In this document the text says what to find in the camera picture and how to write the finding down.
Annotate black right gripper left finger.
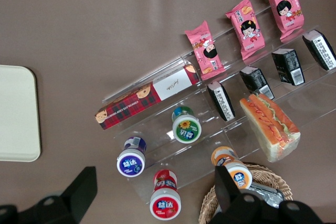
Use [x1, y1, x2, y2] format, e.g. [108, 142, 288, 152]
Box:
[18, 166, 98, 224]

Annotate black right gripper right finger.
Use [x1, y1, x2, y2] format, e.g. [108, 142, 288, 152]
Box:
[208, 165, 325, 224]

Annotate orange snack packet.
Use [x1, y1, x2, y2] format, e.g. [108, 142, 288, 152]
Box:
[239, 93, 301, 163]

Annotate cream plastic tray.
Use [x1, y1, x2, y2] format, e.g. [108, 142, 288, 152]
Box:
[0, 64, 42, 163]

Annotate orange gum bottle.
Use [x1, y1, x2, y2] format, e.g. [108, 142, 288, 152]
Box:
[211, 146, 253, 190]

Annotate aluminium foil container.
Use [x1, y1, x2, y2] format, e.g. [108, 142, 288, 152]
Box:
[246, 182, 286, 209]

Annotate oval wicker basket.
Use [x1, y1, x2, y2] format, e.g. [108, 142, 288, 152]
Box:
[198, 163, 293, 224]

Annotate clear acrylic stepped stand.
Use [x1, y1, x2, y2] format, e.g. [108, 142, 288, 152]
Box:
[101, 6, 336, 205]

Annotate red gum bottle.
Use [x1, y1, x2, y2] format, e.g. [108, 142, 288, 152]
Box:
[149, 169, 182, 221]

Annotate purple gum bottle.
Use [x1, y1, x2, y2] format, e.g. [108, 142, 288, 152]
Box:
[116, 136, 147, 178]

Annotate green gum bottle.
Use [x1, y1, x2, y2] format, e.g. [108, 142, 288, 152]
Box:
[171, 105, 202, 144]

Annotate small black carton box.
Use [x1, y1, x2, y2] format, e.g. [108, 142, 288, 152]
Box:
[206, 80, 236, 122]
[239, 66, 275, 101]
[271, 48, 306, 87]
[302, 29, 336, 71]

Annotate red plaid cookie box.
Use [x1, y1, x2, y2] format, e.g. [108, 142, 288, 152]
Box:
[94, 63, 202, 131]

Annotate pink cartoon girl snack pack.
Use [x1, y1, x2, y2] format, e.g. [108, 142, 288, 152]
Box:
[184, 20, 226, 81]
[264, 0, 305, 40]
[225, 0, 266, 61]

